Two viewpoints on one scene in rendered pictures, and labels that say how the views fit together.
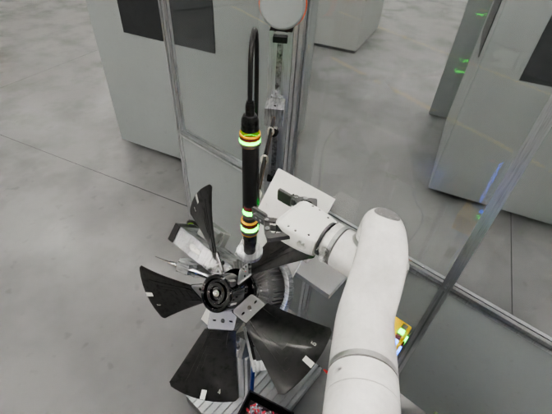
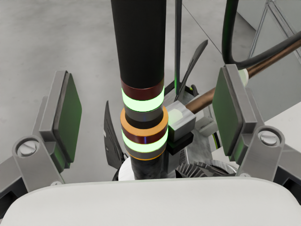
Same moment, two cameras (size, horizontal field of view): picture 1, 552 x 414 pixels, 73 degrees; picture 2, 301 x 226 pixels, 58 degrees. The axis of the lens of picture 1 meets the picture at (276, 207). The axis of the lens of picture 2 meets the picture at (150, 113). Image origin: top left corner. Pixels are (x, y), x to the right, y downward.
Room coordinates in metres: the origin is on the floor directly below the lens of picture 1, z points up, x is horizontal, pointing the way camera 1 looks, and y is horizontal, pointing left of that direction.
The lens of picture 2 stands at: (0.55, -0.06, 1.76)
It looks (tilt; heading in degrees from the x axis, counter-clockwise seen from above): 50 degrees down; 51
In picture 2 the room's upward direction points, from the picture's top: 1 degrees counter-clockwise
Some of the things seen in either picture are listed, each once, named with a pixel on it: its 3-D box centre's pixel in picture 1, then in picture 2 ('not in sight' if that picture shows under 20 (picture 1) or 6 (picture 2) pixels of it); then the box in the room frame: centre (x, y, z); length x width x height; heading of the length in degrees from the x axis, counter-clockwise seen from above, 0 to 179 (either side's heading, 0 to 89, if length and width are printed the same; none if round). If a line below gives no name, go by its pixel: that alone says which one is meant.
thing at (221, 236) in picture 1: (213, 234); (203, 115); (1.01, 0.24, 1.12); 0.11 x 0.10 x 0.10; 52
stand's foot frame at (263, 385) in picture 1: (256, 384); not in sight; (0.89, 0.04, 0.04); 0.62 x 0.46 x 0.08; 142
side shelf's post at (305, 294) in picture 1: (303, 310); not in sight; (1.15, -0.19, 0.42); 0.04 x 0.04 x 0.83; 52
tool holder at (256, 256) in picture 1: (250, 237); (153, 154); (0.66, 0.06, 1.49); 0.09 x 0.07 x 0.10; 177
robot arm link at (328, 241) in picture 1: (333, 244); not in sight; (0.51, -0.12, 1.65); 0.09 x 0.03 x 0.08; 142
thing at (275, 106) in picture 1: (275, 111); not in sight; (1.27, 0.03, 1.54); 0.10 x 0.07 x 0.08; 177
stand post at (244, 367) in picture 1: (244, 362); not in sight; (0.81, 0.10, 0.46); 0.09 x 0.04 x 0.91; 52
